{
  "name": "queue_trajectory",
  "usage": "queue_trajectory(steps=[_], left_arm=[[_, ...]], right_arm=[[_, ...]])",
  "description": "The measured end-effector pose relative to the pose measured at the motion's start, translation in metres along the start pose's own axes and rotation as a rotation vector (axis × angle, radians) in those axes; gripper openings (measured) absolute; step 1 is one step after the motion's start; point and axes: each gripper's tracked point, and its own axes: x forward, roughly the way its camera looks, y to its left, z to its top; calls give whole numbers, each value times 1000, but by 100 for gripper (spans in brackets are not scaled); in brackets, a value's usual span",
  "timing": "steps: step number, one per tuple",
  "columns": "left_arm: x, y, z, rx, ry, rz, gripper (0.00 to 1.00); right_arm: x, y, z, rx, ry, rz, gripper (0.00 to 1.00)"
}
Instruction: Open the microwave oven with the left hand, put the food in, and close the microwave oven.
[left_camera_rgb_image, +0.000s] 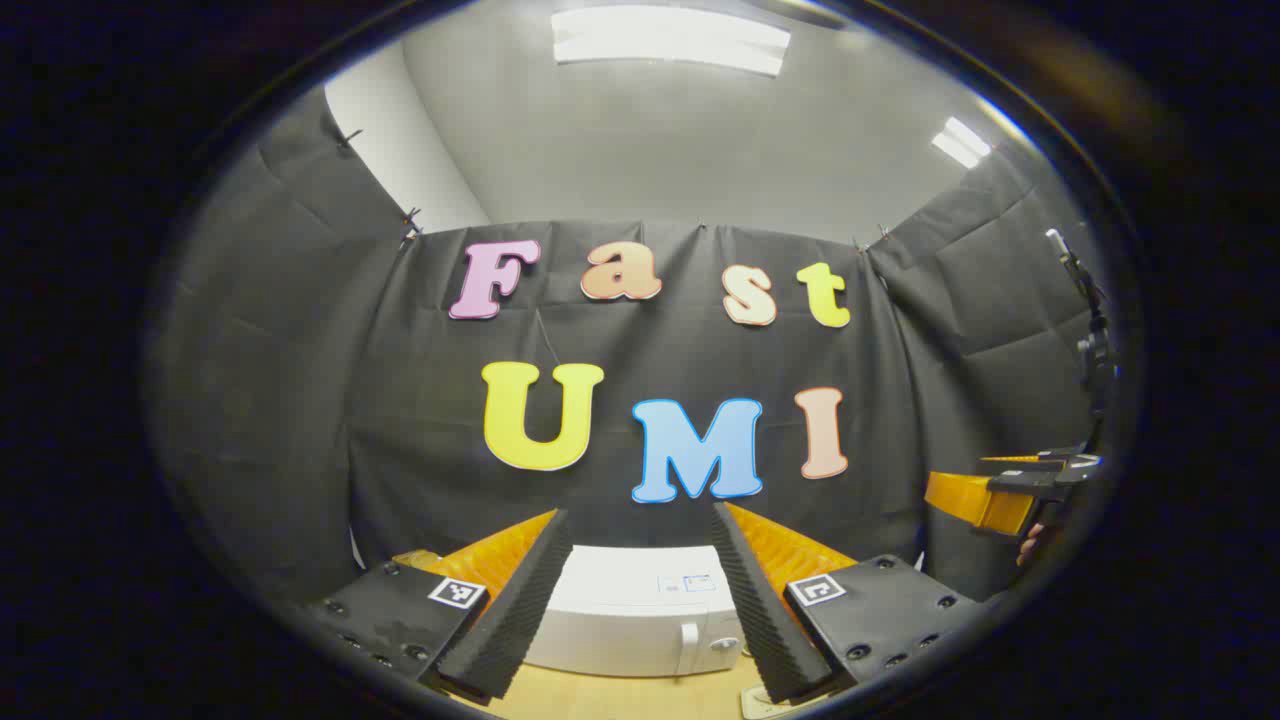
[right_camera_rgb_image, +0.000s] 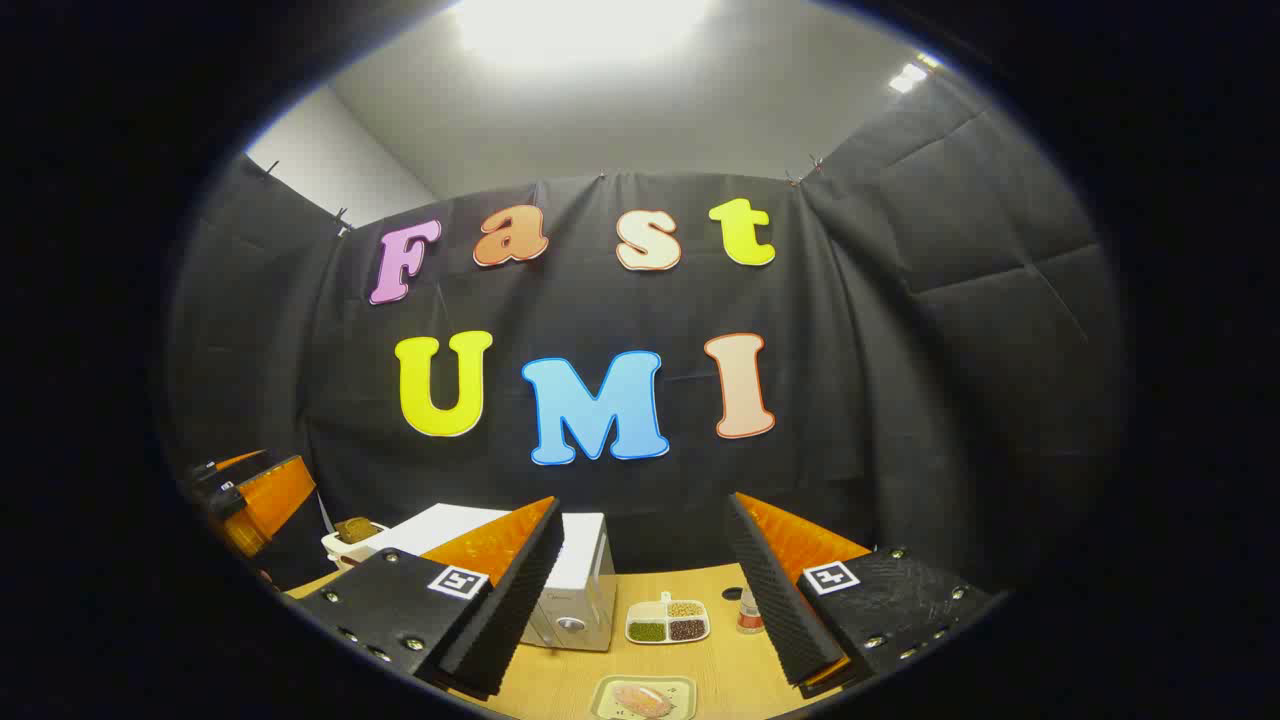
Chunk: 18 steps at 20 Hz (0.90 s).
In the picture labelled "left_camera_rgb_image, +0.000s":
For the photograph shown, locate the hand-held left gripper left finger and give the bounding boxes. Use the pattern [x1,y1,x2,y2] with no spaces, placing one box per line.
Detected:
[300,508,576,706]

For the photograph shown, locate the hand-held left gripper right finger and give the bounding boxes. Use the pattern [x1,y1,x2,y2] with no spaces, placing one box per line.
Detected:
[710,502,986,706]

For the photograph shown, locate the white microwave oven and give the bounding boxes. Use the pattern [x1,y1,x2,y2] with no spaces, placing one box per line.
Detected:
[525,545,746,679]

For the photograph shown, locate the black backdrop cloth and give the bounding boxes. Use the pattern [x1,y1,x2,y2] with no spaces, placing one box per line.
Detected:
[150,85,1111,601]

